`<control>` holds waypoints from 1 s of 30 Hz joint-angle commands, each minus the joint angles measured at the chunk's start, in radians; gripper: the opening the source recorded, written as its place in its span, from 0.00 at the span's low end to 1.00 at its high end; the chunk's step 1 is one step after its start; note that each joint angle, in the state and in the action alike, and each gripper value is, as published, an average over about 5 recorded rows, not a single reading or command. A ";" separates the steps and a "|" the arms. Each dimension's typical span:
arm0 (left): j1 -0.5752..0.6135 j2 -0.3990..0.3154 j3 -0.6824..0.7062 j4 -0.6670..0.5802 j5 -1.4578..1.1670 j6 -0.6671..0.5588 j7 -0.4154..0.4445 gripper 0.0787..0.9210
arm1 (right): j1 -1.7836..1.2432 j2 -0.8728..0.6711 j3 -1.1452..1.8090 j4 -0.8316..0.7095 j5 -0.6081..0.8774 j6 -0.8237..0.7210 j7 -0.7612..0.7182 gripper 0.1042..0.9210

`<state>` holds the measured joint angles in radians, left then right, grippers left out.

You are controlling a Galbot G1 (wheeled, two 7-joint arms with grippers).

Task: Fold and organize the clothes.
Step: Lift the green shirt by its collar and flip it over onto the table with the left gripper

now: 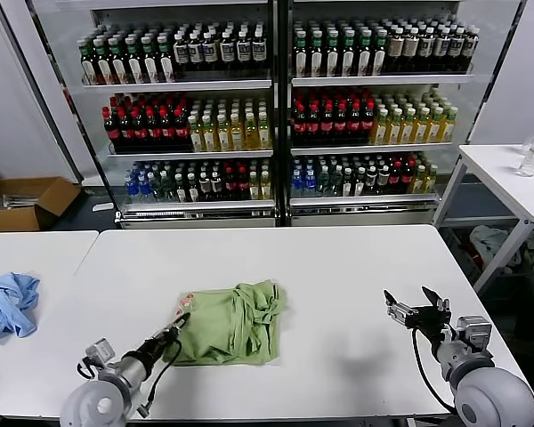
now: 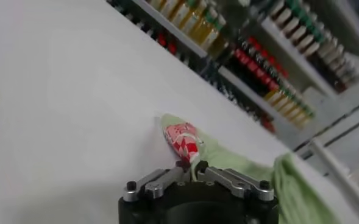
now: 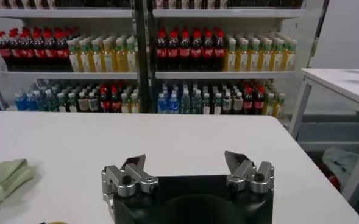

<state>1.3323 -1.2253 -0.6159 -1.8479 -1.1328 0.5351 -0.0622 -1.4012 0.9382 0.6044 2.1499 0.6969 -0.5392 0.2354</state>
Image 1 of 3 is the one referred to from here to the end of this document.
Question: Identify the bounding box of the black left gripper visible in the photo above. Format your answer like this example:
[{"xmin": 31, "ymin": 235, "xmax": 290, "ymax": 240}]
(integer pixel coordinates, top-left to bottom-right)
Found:
[{"xmin": 144, "ymin": 311, "xmax": 193, "ymax": 360}]

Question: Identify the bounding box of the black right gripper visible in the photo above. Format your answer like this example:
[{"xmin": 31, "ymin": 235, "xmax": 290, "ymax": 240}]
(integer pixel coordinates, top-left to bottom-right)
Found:
[{"xmin": 383, "ymin": 286, "xmax": 454, "ymax": 342}]

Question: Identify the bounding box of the light green t-shirt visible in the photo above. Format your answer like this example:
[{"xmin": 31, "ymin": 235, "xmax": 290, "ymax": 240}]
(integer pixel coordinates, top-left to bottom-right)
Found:
[{"xmin": 171, "ymin": 278, "xmax": 289, "ymax": 367}]

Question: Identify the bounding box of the grey clothes heap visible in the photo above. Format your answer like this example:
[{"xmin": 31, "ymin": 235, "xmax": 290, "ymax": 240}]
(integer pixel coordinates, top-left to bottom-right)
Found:
[{"xmin": 469, "ymin": 224, "xmax": 524, "ymax": 270}]

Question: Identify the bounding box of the white metal shelf board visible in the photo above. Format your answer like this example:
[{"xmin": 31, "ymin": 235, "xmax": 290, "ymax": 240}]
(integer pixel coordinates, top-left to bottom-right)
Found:
[
  {"xmin": 291, "ymin": 74, "xmax": 476, "ymax": 88},
  {"xmin": 82, "ymin": 79, "xmax": 273, "ymax": 93},
  {"xmin": 108, "ymin": 149, "xmax": 275, "ymax": 161},
  {"xmin": 119, "ymin": 199, "xmax": 277, "ymax": 220},
  {"xmin": 289, "ymin": 194, "xmax": 441, "ymax": 215},
  {"xmin": 291, "ymin": 141, "xmax": 455, "ymax": 157}
]

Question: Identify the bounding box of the white side table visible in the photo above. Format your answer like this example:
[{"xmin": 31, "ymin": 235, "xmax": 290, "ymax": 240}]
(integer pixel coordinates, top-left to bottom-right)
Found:
[{"xmin": 431, "ymin": 142, "xmax": 534, "ymax": 293}]

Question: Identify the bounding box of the crumpled light blue shirt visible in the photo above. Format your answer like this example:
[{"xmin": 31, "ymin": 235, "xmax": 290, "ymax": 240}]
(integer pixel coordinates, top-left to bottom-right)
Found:
[{"xmin": 0, "ymin": 271, "xmax": 41, "ymax": 342}]

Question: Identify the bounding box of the open cardboard box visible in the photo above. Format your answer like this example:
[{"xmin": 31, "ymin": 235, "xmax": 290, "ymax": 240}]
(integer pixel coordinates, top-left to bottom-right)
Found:
[{"xmin": 0, "ymin": 176, "xmax": 84, "ymax": 233}]

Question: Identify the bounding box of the metal rods bundle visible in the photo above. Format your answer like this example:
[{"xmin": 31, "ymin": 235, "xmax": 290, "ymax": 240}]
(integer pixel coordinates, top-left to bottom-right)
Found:
[{"xmin": 2, "ymin": 191, "xmax": 50, "ymax": 211}]

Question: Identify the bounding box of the green cap tea bottle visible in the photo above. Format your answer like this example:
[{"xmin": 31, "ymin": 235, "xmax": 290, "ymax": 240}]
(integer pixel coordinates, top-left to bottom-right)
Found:
[
  {"xmin": 325, "ymin": 30, "xmax": 340, "ymax": 77},
  {"xmin": 96, "ymin": 39, "xmax": 112, "ymax": 86},
  {"xmin": 80, "ymin": 42, "xmax": 97, "ymax": 86},
  {"xmin": 111, "ymin": 38, "xmax": 128, "ymax": 85},
  {"xmin": 127, "ymin": 37, "xmax": 143, "ymax": 85},
  {"xmin": 293, "ymin": 31, "xmax": 308, "ymax": 78},
  {"xmin": 142, "ymin": 36, "xmax": 159, "ymax": 85},
  {"xmin": 372, "ymin": 29, "xmax": 387, "ymax": 77},
  {"xmin": 158, "ymin": 36, "xmax": 175, "ymax": 85},
  {"xmin": 341, "ymin": 30, "xmax": 356, "ymax": 77},
  {"xmin": 357, "ymin": 30, "xmax": 372, "ymax": 77},
  {"xmin": 309, "ymin": 31, "xmax": 324, "ymax": 77}
]

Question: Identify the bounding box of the dark label white cap bottle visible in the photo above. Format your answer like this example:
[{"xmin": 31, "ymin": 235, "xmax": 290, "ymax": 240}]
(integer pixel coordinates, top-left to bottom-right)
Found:
[
  {"xmin": 220, "ymin": 32, "xmax": 236, "ymax": 73},
  {"xmin": 189, "ymin": 33, "xmax": 204, "ymax": 74},
  {"xmin": 419, "ymin": 28, "xmax": 434, "ymax": 73},
  {"xmin": 203, "ymin": 33, "xmax": 218, "ymax": 74},
  {"xmin": 449, "ymin": 28, "xmax": 464, "ymax": 73},
  {"xmin": 236, "ymin": 31, "xmax": 252, "ymax": 73},
  {"xmin": 463, "ymin": 28, "xmax": 479, "ymax": 73},
  {"xmin": 174, "ymin": 34, "xmax": 190, "ymax": 75},
  {"xmin": 433, "ymin": 28, "xmax": 449, "ymax": 73},
  {"xmin": 251, "ymin": 30, "xmax": 267, "ymax": 72}
]

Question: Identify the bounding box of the beige label bottle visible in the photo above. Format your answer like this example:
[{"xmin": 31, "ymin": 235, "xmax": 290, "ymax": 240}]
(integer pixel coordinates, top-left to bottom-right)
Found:
[
  {"xmin": 404, "ymin": 28, "xmax": 419, "ymax": 73},
  {"xmin": 389, "ymin": 28, "xmax": 405, "ymax": 73}
]

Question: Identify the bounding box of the beverage display cabinet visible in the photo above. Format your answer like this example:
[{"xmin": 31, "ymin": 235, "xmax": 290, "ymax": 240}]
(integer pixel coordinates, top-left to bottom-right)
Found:
[
  {"xmin": 278, "ymin": 0, "xmax": 529, "ymax": 229},
  {"xmin": 0, "ymin": 0, "xmax": 290, "ymax": 230}
]

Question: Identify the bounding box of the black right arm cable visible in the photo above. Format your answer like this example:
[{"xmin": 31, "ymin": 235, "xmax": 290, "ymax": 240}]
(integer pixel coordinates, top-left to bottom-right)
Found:
[{"xmin": 410, "ymin": 326, "xmax": 457, "ymax": 415}]

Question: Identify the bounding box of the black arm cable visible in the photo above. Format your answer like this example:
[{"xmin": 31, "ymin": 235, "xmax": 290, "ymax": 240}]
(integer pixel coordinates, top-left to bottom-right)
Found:
[
  {"xmin": 135, "ymin": 337, "xmax": 183, "ymax": 419},
  {"xmin": 410, "ymin": 326, "xmax": 457, "ymax": 415}
]

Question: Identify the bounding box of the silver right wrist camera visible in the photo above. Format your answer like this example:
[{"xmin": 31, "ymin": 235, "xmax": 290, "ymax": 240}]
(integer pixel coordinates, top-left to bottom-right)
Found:
[{"xmin": 455, "ymin": 314, "xmax": 494, "ymax": 353}]

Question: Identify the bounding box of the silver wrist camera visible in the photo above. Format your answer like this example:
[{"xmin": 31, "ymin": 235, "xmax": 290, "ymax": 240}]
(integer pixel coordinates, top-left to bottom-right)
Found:
[
  {"xmin": 455, "ymin": 314, "xmax": 494, "ymax": 353},
  {"xmin": 84, "ymin": 340, "xmax": 117, "ymax": 370}
]

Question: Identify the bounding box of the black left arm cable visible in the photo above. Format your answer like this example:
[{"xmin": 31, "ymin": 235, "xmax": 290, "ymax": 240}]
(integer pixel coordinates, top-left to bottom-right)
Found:
[{"xmin": 135, "ymin": 337, "xmax": 183, "ymax": 419}]

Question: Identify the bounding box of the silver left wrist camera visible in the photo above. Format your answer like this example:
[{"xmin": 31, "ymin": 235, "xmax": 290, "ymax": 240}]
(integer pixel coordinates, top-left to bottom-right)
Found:
[{"xmin": 84, "ymin": 340, "xmax": 117, "ymax": 370}]

